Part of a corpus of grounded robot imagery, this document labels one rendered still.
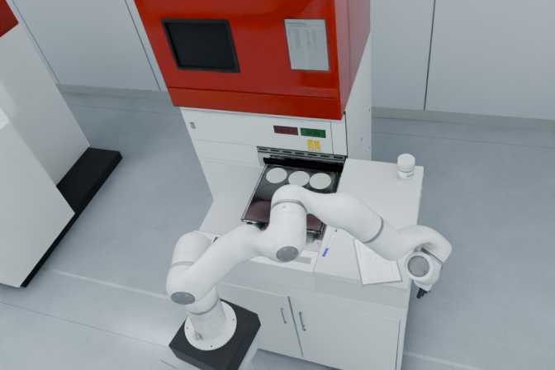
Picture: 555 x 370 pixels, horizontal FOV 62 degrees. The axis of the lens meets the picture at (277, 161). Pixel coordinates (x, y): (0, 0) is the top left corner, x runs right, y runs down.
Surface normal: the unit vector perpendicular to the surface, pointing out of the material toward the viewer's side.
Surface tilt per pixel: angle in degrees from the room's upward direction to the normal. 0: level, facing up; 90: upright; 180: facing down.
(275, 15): 90
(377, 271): 0
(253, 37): 90
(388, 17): 90
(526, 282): 0
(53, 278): 0
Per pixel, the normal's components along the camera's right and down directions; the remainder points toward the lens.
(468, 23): -0.29, 0.70
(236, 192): -0.15, -0.71
